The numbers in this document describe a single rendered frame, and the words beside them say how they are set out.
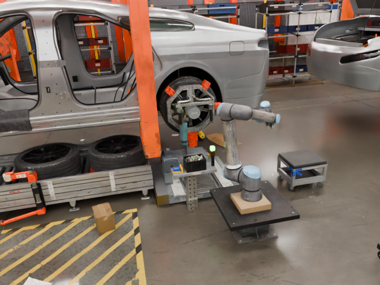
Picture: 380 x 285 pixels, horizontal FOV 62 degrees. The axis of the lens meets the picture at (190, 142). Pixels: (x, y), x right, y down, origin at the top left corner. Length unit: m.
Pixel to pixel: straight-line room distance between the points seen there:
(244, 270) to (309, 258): 0.55
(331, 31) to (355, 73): 1.60
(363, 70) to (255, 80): 1.68
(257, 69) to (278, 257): 2.08
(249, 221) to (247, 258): 0.31
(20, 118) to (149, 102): 1.42
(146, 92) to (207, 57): 0.92
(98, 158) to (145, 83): 1.02
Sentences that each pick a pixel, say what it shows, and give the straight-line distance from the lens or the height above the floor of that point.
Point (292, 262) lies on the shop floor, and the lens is 2.82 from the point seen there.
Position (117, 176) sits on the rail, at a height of 0.33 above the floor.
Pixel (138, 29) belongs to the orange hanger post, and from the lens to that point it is 2.93.
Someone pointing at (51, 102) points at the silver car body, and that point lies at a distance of 3.64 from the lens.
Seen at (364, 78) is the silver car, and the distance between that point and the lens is 4.98.
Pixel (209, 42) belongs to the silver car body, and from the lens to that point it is 3.60.
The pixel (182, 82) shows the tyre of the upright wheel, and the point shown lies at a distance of 3.57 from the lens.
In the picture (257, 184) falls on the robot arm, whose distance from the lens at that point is 2.76.
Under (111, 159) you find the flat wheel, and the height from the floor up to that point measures 0.47.
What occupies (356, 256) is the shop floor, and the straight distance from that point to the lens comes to 3.02.
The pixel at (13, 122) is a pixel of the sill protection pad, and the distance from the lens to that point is 3.75.
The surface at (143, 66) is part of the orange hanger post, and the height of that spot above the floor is 1.43.
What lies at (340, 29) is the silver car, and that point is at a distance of 6.52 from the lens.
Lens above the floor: 1.89
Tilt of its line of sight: 23 degrees down
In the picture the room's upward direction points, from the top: 3 degrees counter-clockwise
